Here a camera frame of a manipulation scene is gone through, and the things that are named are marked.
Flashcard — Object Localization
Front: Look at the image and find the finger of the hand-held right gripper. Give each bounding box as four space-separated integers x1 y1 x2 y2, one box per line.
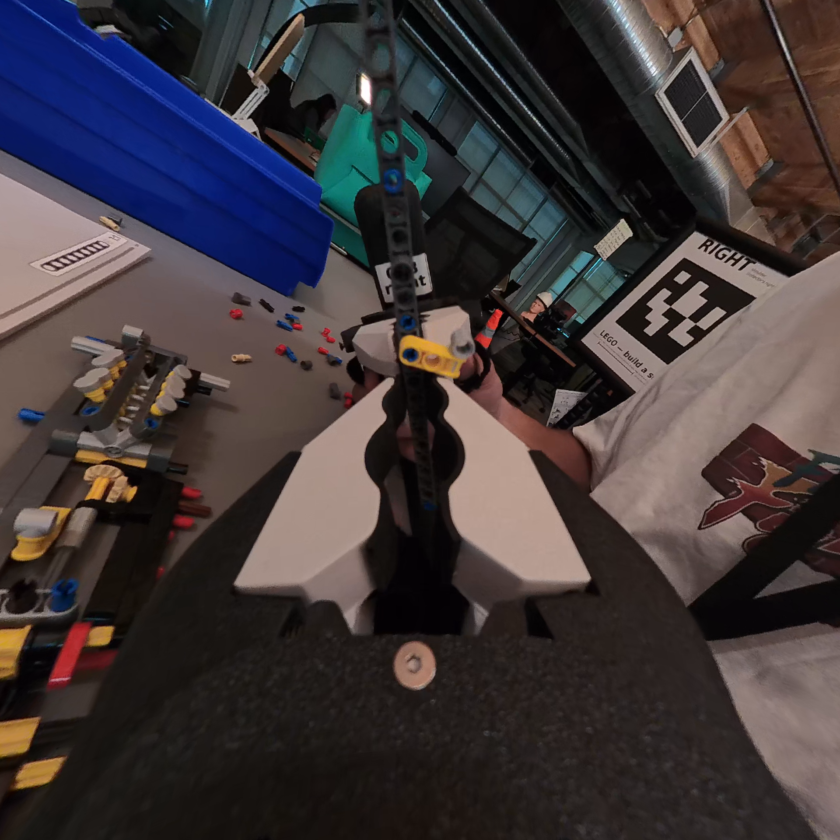
351 320 403 378
417 304 475 345

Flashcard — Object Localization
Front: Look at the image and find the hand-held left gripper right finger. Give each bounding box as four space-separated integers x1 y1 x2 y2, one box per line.
440 387 592 611

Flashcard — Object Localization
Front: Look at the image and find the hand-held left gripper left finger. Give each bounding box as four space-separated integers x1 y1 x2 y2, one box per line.
233 378 401 603

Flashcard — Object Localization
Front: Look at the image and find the yellow connector with grey pin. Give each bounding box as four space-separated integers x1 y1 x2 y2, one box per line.
399 328 475 376

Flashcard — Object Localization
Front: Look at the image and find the long dark grey lego beam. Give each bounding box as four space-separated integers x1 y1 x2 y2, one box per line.
357 0 442 532

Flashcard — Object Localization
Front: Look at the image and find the person's right forearm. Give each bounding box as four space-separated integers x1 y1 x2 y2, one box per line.
492 394 592 490

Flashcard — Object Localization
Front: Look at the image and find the scatter of small lego pins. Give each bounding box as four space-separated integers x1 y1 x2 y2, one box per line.
230 292 355 401

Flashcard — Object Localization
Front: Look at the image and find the lego car chassis assembly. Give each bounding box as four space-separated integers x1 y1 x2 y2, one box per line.
0 325 232 795

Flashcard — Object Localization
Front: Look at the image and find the person's right hand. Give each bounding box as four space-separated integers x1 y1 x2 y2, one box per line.
351 367 526 462

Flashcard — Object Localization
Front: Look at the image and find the teal tote bag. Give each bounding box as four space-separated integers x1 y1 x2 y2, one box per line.
314 105 431 227

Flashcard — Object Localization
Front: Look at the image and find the black mesh office chair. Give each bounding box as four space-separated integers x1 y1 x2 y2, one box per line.
423 187 539 309

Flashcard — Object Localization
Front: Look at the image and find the printed paper sheet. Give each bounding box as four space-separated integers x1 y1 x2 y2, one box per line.
548 388 592 427

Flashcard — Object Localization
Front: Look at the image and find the person's white printed shirt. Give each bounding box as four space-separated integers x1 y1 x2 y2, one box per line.
574 249 840 840

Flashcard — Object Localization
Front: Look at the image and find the white paper notice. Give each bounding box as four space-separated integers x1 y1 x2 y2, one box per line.
594 220 634 258

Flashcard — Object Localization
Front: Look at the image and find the blue plastic bin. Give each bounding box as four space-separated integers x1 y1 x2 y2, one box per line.
0 0 334 296

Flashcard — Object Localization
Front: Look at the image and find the black framed marker sign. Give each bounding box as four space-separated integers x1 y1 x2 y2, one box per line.
567 226 808 395

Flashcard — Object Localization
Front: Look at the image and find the open instruction booklet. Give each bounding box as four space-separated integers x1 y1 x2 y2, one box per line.
0 172 152 339

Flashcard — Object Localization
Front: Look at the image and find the white vent grille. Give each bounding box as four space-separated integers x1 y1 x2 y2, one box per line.
655 46 731 158

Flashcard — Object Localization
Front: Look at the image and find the silver ventilation duct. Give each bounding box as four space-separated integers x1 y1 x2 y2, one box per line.
558 0 736 204

